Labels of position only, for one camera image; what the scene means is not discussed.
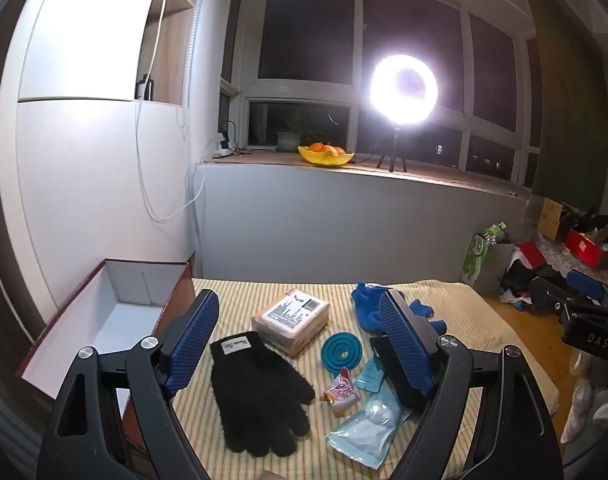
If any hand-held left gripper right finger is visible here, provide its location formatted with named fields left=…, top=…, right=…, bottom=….
left=378, top=289, right=565, bottom=480

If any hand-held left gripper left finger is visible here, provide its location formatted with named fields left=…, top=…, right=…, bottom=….
left=36, top=289, right=220, bottom=480

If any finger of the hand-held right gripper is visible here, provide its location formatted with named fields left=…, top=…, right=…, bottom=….
left=529, top=269, right=608, bottom=317

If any blue fuzzy glove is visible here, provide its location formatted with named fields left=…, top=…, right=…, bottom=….
left=350, top=282, right=447, bottom=335

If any red cardboard box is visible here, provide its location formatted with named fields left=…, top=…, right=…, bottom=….
left=15, top=258, right=197, bottom=461

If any black fuzzy glove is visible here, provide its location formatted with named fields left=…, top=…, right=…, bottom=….
left=210, top=331, right=316, bottom=458

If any orange tissue pack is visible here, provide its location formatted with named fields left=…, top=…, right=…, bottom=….
left=250, top=287, right=331, bottom=358

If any person's right hand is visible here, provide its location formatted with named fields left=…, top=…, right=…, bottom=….
left=561, top=350, right=608, bottom=443

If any red shoe box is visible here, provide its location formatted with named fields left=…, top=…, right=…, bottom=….
left=565, top=229, right=608, bottom=267

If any light blue small packet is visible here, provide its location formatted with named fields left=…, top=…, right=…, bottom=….
left=355, top=357, right=385, bottom=392

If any teal collapsible funnel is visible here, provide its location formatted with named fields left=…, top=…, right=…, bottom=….
left=320, top=330, right=367, bottom=377

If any pink snack packet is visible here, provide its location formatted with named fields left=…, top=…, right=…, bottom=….
left=320, top=367, right=361, bottom=418

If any grey paper bag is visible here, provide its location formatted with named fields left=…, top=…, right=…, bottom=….
left=476, top=241, right=516, bottom=294

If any clear blue plastic package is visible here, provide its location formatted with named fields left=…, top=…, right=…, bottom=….
left=325, top=387, right=415, bottom=470

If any green patterned bag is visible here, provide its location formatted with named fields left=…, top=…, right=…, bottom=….
left=458, top=221, right=511, bottom=286

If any white power strip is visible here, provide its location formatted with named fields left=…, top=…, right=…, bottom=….
left=213, top=120, right=241, bottom=159

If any yellow fruit bowl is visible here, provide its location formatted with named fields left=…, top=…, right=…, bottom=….
left=298, top=145, right=356, bottom=168

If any potted plant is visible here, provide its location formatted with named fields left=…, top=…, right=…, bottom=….
left=275, top=115, right=321, bottom=153

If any window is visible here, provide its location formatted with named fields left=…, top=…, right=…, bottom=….
left=220, top=0, right=544, bottom=196

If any white cable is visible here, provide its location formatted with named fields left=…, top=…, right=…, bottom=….
left=133, top=0, right=207, bottom=222

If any ring light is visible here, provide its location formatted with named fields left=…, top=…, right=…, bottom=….
left=368, top=52, right=441, bottom=127

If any wooden wall shelf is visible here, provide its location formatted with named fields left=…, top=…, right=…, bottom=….
left=134, top=0, right=196, bottom=108

